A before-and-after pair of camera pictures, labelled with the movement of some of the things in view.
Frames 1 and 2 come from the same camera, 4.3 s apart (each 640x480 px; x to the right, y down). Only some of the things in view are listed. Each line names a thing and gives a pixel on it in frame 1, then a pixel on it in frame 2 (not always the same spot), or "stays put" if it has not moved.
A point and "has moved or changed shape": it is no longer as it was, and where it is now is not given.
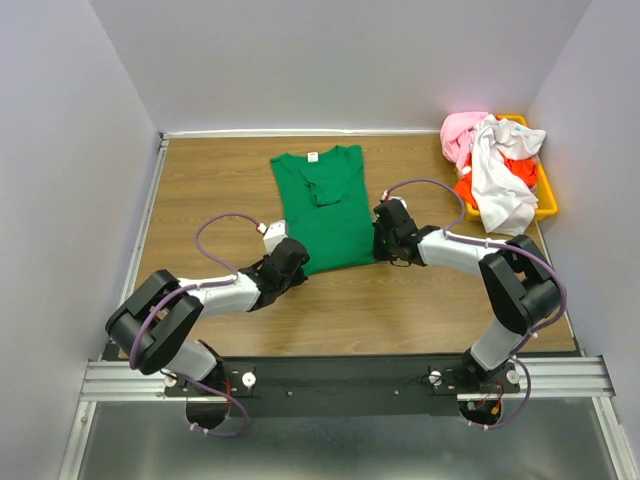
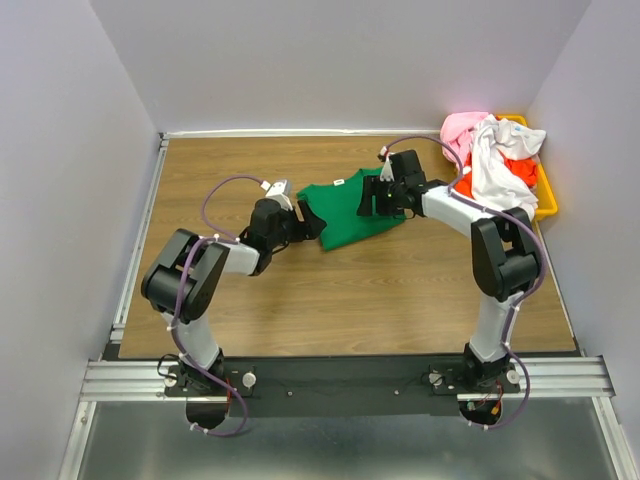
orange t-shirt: x=526 y=169 stays put
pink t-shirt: x=455 y=135 stays put
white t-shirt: x=506 y=203 stays put
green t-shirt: x=326 y=207 has moved or changed shape
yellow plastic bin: x=547 y=204 stays put
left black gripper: x=299 y=278 -> x=310 y=228
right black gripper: x=378 y=253 -> x=372 y=186
